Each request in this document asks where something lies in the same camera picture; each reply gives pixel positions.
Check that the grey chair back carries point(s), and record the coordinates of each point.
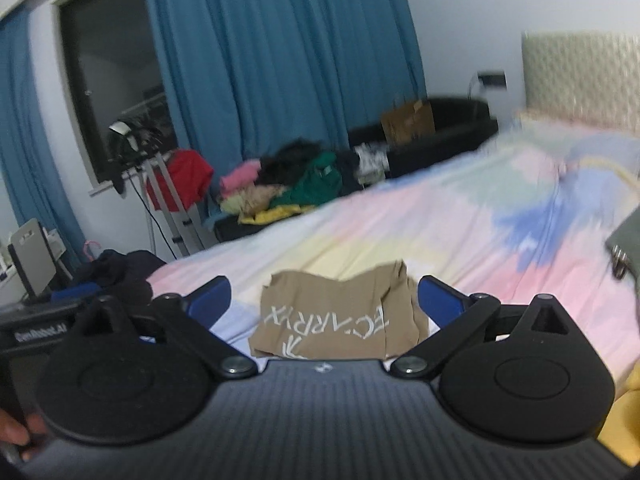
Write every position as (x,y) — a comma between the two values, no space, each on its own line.
(32,255)

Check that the pink garment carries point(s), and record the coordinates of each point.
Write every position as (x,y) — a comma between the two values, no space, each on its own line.
(240,177)

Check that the red garment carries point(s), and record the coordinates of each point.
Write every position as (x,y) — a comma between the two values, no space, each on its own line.
(185,175)

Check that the pink clothes hanger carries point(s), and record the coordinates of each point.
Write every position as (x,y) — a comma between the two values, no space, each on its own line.
(90,246)

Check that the narrow blue curtain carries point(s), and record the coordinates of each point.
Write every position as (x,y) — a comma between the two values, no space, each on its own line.
(30,150)

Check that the pastel pillow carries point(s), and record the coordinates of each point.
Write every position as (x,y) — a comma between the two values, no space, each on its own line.
(560,127)

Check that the black garment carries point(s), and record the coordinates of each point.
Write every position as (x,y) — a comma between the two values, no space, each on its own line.
(290,160)

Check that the black wall socket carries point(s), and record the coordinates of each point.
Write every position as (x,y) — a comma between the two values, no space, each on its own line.
(492,79)

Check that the black sofa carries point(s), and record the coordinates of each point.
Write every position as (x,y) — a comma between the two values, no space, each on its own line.
(455,130)

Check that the pastel bed sheet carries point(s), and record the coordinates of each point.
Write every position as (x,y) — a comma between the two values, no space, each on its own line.
(450,220)

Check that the tan patterned garment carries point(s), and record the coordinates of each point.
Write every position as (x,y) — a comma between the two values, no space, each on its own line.
(262,199)

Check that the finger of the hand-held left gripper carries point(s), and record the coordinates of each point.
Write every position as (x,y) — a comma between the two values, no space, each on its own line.
(80,291)

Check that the white patterned garment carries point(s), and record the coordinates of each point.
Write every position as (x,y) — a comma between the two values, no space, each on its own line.
(372,160)

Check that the dark clothes heap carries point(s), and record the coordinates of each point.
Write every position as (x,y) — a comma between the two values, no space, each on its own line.
(125,270)

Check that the cardboard box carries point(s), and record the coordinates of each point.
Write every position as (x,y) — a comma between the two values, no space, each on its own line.
(407,122)

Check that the tan shirt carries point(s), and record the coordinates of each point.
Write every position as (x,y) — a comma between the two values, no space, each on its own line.
(325,300)

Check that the yellow garment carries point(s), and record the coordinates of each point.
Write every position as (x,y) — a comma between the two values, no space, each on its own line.
(272,215)

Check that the grey green garment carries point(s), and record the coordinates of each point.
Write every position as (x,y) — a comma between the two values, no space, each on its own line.
(627,245)

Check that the beige quilted headboard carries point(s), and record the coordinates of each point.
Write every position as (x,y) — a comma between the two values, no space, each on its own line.
(580,75)

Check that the dark window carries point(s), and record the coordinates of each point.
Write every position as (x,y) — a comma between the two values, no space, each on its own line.
(115,70)

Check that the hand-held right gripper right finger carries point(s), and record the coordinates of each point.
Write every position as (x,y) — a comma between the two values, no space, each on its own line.
(435,302)

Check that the wide blue curtain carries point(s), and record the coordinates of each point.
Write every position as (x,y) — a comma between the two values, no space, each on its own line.
(280,50)

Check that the person's left hand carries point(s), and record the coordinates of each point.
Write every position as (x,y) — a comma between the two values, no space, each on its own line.
(17,430)

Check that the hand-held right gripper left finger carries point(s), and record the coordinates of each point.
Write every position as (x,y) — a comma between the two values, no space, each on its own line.
(210,300)

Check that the yellow cloth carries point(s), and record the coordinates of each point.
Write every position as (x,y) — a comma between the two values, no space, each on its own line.
(622,420)

